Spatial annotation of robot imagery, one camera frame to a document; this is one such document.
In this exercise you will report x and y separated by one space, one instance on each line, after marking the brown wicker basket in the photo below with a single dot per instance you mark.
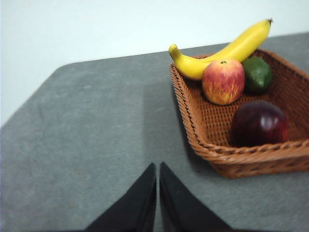
217 125

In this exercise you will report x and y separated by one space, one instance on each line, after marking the green avocado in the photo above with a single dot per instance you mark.
258 75

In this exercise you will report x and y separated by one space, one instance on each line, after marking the dark purple plum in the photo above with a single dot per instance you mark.
259 124

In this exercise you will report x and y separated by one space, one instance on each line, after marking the yellow banana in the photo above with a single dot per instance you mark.
231 50

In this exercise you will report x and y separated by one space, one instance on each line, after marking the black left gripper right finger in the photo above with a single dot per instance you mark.
178 207

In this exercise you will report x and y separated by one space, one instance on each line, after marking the red yellow apple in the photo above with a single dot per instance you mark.
223 81

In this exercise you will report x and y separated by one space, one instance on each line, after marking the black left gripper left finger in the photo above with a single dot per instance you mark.
135 207

